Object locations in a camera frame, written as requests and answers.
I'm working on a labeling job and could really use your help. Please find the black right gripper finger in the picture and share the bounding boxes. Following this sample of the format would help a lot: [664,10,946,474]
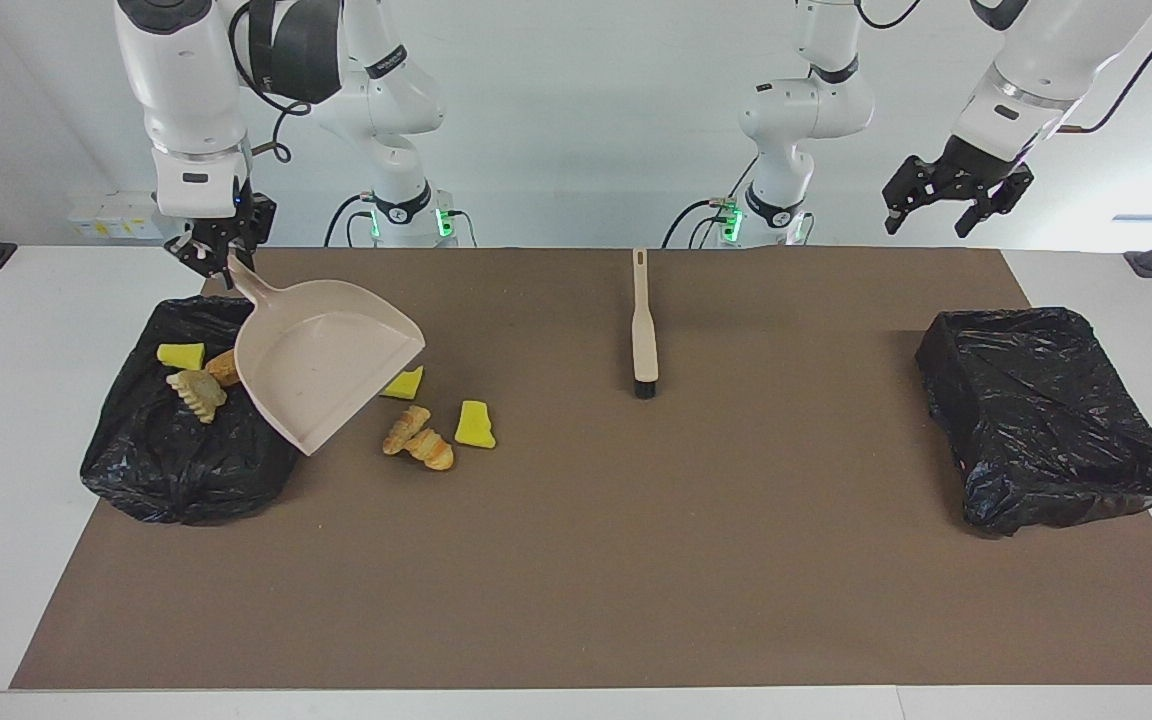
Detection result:
[164,235,215,283]
[226,238,259,291]

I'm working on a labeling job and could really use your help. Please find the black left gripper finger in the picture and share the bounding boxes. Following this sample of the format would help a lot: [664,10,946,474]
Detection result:
[954,175,1034,239]
[882,163,927,237]

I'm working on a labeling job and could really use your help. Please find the beige plastic dustpan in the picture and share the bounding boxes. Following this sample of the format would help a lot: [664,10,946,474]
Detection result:
[226,255,427,458]

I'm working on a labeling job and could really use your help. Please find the pale dumpling pastry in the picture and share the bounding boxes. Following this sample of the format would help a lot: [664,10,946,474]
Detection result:
[166,369,229,425]

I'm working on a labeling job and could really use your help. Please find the beige hand brush black bristles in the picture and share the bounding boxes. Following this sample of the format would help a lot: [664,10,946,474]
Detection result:
[631,247,660,401]

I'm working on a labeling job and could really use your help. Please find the bin lined with black bag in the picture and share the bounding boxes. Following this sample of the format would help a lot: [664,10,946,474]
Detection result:
[79,294,332,526]
[914,306,1152,538]

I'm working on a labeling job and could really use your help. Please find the white power strip box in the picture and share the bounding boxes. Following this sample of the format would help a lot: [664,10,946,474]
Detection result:
[68,190,177,241]

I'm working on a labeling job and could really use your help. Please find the golden striped croissant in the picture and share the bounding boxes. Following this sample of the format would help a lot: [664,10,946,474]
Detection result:
[382,405,456,472]

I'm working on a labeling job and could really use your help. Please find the yellow cheese wedge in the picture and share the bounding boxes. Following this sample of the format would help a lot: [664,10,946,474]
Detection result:
[454,400,497,449]

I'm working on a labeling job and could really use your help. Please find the brown table mat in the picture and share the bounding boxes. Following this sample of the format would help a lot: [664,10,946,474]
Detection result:
[11,247,1152,691]

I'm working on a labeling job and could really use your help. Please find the black base cable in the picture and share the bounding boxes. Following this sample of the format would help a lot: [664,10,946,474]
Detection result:
[661,198,737,249]
[324,193,379,248]

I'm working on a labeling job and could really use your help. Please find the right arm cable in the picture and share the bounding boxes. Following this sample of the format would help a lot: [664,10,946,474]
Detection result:
[228,0,295,166]

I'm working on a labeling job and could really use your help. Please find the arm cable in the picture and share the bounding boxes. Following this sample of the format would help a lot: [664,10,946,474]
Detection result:
[854,0,1152,134]
[228,0,295,166]

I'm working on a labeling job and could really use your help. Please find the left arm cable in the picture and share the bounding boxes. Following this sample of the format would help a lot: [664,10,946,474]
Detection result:
[854,0,1152,134]

